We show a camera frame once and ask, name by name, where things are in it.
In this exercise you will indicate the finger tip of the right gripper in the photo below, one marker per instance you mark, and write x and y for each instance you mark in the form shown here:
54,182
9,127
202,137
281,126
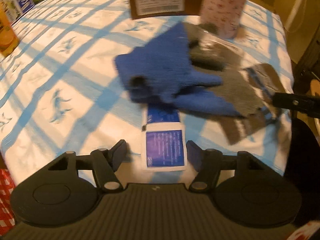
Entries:
309,105

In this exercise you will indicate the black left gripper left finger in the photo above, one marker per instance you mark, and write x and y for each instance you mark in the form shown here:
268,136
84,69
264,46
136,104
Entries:
104,165

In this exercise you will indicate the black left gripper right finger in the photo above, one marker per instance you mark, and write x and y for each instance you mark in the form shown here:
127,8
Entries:
207,164

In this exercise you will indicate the blue white sachet packet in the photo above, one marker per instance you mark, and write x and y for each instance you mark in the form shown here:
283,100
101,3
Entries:
163,140

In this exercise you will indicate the grey knitted socks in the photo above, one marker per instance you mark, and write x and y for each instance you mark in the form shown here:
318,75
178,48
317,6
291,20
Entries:
249,89

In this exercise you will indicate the blue knitted glove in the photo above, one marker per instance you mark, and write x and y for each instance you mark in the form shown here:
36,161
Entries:
161,72

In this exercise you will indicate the blue checked bed sheet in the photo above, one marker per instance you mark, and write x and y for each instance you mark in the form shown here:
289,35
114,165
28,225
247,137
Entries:
60,89

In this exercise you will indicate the pink lid floral tumbler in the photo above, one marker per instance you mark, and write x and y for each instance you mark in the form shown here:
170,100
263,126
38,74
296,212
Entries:
222,15

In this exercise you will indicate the orange juice bottle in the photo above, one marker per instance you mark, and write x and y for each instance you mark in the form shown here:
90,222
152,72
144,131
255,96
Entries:
8,39

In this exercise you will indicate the blue white milk box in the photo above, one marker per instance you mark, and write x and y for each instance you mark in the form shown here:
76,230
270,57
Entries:
15,9

